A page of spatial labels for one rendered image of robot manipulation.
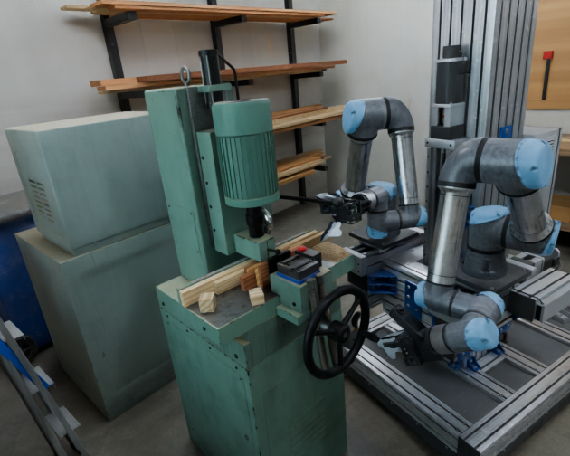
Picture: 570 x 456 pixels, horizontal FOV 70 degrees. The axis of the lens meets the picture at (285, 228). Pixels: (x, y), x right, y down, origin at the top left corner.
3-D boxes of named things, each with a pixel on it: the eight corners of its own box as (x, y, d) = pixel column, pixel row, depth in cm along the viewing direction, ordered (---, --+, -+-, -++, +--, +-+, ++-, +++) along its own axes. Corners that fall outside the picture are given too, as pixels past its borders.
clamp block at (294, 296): (300, 315, 119) (299, 288, 116) (270, 299, 129) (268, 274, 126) (334, 294, 128) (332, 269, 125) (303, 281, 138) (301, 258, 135)
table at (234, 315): (240, 363, 106) (237, 344, 104) (181, 320, 128) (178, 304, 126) (376, 275, 144) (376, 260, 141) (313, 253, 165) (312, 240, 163)
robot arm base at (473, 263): (477, 256, 155) (479, 232, 152) (516, 270, 143) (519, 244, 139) (451, 268, 148) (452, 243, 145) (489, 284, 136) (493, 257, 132)
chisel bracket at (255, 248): (261, 267, 133) (258, 242, 130) (235, 256, 143) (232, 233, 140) (278, 259, 138) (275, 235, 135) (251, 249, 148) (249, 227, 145)
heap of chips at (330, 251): (335, 262, 142) (335, 252, 141) (306, 252, 152) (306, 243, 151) (351, 253, 148) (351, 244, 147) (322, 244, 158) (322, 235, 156)
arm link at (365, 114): (372, 218, 179) (393, 106, 140) (338, 223, 178) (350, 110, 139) (364, 200, 188) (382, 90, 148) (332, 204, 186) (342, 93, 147)
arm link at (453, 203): (435, 133, 107) (407, 309, 115) (479, 134, 100) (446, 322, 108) (451, 137, 116) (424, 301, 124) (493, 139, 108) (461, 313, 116)
